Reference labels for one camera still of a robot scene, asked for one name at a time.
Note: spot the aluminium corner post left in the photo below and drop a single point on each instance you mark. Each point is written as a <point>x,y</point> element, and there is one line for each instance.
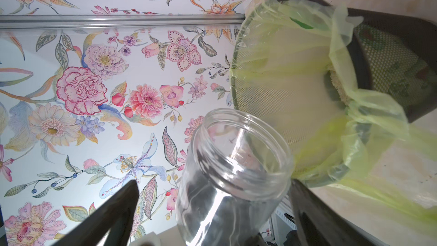
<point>33,22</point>

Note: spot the green plastic bin liner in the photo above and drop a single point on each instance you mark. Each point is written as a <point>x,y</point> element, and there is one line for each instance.
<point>307,92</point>

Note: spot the rice pile in bin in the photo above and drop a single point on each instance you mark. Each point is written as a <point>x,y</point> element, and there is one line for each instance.
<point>338,86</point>

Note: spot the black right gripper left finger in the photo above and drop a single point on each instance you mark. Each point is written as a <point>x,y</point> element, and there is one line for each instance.
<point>113,221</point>

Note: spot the black mesh waste bin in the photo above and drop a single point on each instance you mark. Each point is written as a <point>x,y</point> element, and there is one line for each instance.
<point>392,58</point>

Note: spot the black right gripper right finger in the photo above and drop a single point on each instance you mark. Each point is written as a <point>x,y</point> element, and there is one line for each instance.
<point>319,225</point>

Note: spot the jar brown lid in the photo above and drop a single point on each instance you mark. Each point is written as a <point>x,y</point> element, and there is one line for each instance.
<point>237,172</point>

